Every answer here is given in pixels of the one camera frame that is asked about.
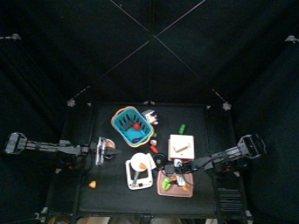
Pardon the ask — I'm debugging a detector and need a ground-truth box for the green carrot top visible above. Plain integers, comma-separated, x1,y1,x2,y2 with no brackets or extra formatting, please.
162,176,174,192

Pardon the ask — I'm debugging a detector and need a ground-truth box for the pink tray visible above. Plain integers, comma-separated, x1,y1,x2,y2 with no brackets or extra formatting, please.
157,170,195,199

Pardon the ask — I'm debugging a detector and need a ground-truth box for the black round lid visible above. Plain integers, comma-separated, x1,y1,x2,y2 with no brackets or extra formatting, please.
153,153,167,166

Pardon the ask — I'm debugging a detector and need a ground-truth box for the blue toy food piece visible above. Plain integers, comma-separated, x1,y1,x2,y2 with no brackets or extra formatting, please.
130,133,147,144

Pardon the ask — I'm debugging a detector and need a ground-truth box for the white toy kitchen scale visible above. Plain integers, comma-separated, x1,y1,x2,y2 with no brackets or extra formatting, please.
124,158,155,191

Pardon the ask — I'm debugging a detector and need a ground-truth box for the teal basket with orange rim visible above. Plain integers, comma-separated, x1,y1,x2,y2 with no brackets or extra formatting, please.
110,106,155,148

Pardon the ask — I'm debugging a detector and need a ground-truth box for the white label sticker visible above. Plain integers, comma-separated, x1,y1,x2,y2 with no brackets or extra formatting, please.
218,187,243,213

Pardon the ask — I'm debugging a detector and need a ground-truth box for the white and grey toy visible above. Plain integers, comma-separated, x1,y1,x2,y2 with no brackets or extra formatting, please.
142,108,161,126

